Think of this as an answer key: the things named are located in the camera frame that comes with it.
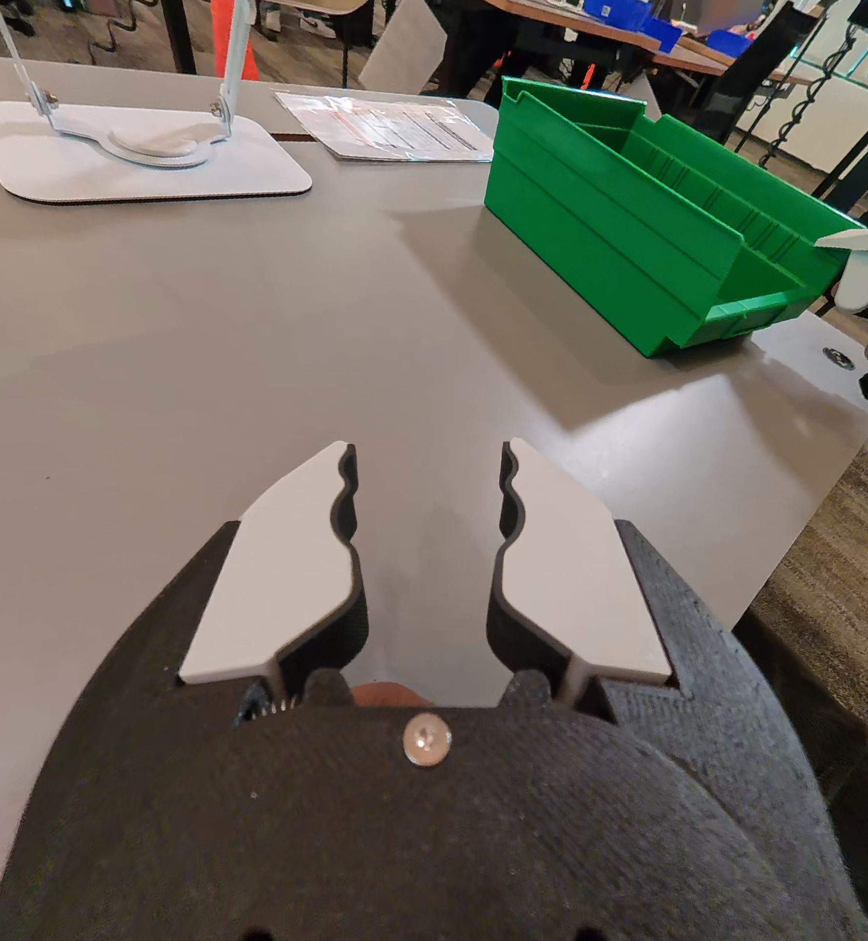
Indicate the round black desk grommet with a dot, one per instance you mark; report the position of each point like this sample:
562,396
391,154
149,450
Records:
839,359

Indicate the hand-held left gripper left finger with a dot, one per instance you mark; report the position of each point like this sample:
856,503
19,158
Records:
272,588

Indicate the grey desk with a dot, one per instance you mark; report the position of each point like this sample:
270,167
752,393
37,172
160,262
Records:
257,331

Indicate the orange traffic cone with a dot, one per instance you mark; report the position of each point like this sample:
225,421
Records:
221,37

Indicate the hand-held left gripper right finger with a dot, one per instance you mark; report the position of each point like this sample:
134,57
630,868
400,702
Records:
581,588

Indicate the wooden desk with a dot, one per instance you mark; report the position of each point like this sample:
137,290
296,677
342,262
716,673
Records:
588,22

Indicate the person's left hand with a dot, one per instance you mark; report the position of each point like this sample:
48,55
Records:
390,695

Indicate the grey panel on stand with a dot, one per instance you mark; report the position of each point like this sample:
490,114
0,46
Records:
404,51

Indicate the black office chair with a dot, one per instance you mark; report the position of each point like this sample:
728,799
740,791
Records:
742,81

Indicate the laminated paper sheet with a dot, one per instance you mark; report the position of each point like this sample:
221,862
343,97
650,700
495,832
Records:
382,129

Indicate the blue plastic bin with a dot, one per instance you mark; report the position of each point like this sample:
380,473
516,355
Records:
625,15

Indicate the white board stand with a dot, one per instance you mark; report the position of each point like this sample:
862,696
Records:
147,169

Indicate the green plastic bin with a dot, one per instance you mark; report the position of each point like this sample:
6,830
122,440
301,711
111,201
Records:
588,235

